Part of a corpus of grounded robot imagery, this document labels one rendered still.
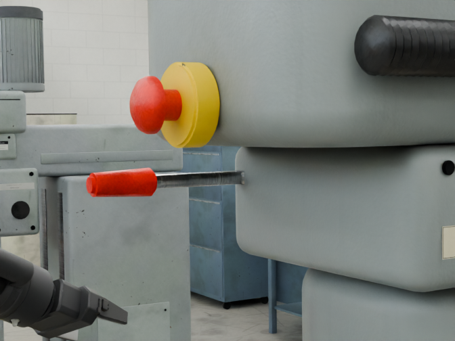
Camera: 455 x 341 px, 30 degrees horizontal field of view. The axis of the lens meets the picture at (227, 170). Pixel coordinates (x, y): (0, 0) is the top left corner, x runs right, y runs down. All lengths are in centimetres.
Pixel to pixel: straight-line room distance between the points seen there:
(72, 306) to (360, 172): 71
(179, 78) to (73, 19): 970
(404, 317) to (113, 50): 985
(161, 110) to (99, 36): 981
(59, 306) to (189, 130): 69
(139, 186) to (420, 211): 23
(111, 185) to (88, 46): 965
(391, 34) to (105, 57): 992
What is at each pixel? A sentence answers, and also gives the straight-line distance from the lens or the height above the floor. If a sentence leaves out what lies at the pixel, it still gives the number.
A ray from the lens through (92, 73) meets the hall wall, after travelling 1030.
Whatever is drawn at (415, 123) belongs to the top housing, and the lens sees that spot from 55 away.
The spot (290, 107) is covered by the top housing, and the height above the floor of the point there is 176.
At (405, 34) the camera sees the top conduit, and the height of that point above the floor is 179.
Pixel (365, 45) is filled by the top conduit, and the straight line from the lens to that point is 50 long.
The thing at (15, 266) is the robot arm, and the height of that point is 157.
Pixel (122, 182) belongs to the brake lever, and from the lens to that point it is 68.
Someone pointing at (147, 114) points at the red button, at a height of 175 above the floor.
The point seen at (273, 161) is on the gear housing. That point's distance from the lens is 70.
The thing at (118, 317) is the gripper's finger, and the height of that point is 146.
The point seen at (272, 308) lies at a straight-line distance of 720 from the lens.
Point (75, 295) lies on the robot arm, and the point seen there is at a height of 150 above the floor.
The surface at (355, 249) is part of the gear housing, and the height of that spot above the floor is 165.
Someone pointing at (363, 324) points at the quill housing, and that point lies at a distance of 68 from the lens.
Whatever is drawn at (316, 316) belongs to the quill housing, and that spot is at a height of 158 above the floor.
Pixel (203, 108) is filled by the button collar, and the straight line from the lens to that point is 57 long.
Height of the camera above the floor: 174
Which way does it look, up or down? 3 degrees down
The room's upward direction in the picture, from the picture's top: 1 degrees counter-clockwise
